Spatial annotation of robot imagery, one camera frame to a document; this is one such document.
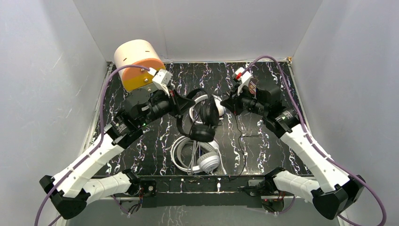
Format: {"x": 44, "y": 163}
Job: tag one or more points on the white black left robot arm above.
{"x": 74, "y": 188}

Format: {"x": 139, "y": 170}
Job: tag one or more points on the large white over-ear headphones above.
{"x": 205, "y": 156}

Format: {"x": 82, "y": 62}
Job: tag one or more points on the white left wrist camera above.
{"x": 161, "y": 80}

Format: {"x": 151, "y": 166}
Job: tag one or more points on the orange brown paperback book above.
{"x": 252, "y": 85}

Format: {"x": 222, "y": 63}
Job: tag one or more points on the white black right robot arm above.
{"x": 333, "y": 190}

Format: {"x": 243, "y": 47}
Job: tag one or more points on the black wired headphones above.
{"x": 197, "y": 117}

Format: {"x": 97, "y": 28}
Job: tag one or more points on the pastel mini drawer cabinet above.
{"x": 136, "y": 52}

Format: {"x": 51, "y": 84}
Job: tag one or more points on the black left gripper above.
{"x": 176, "y": 101}

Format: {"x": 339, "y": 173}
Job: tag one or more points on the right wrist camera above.
{"x": 243, "y": 79}

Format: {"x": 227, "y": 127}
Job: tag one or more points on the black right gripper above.
{"x": 233, "y": 103}

